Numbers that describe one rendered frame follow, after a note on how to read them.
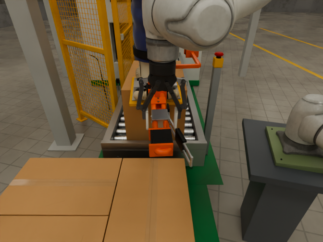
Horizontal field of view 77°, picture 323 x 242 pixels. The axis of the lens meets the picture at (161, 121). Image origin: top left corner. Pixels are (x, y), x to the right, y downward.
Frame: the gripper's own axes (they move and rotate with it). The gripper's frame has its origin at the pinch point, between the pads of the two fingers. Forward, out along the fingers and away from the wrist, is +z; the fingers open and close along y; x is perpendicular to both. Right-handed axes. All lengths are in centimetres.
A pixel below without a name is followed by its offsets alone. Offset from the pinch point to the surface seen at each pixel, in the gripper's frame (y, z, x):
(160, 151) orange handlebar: 0.8, 4.1, 10.2
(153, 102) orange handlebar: 2.3, 2.0, -16.7
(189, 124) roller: -27, 54, -78
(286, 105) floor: -199, 105, -202
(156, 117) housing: 1.3, 2.4, -6.3
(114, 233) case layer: 20, 55, 6
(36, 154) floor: 123, 110, -111
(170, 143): -2.3, 2.5, 9.0
